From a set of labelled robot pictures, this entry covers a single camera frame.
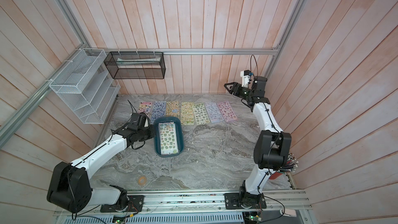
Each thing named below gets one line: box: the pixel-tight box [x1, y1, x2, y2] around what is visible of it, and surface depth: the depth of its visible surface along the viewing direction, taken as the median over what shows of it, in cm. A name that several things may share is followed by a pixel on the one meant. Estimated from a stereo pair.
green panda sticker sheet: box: [180, 102, 195, 126], surface depth 112 cm
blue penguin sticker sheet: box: [150, 100, 167, 124], surface depth 113 cm
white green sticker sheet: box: [192, 102, 210, 125], surface depth 112 cm
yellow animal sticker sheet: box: [165, 100, 180, 119], surface depth 113 cm
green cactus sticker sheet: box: [158, 121, 179, 155], surface depth 92 cm
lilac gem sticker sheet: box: [204, 102, 225, 124], surface depth 113 cm
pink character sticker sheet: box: [216, 100, 239, 123], surface depth 113 cm
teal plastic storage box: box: [153, 116, 185, 158], surface depth 92 cm
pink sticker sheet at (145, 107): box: [137, 101, 153, 120], surface depth 116 cm
